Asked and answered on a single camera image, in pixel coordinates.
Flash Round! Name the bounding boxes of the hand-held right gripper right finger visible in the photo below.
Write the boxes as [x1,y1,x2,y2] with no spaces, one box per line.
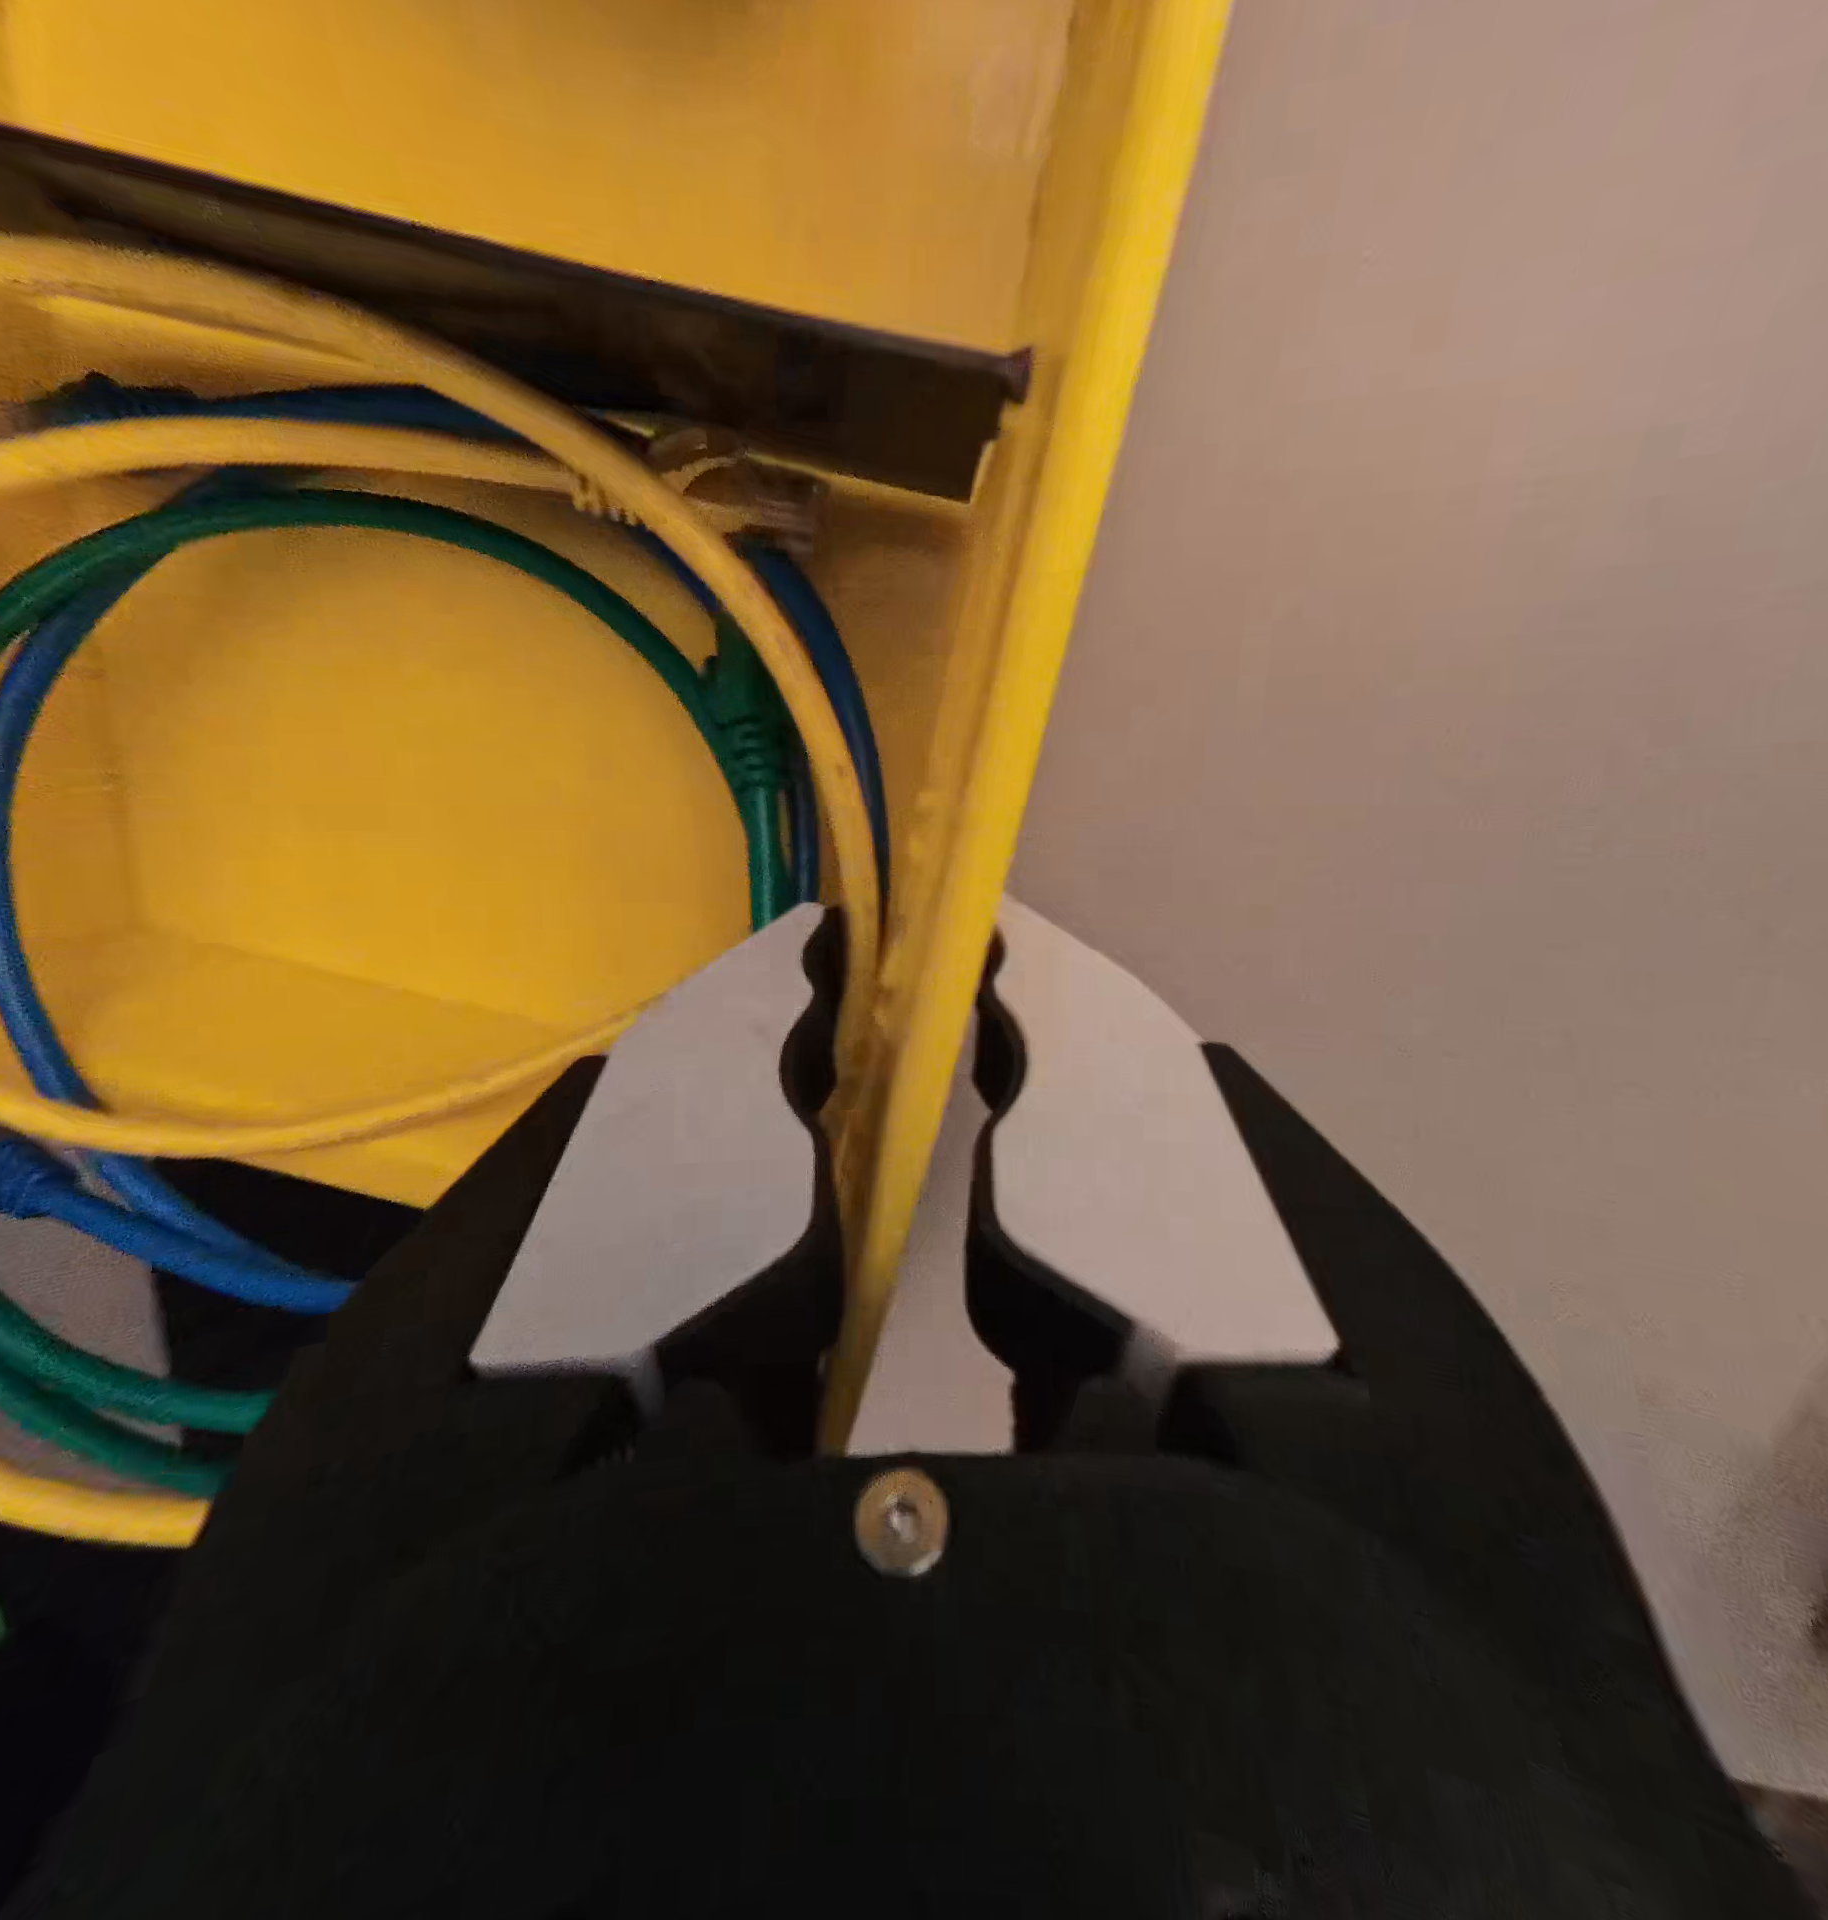
[967,899,1339,1455]

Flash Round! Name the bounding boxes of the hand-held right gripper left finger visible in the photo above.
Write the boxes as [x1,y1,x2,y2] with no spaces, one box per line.
[468,903,850,1457]

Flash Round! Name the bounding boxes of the yellow plastic bin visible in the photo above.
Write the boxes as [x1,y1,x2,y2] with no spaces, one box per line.
[0,0,1235,1457]

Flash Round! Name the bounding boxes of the green ethernet cable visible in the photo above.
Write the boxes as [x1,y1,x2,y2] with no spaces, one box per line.
[0,487,796,1503]

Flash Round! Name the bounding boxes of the yellow ethernet cable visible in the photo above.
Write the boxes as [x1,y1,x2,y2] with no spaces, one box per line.
[0,231,886,1548]

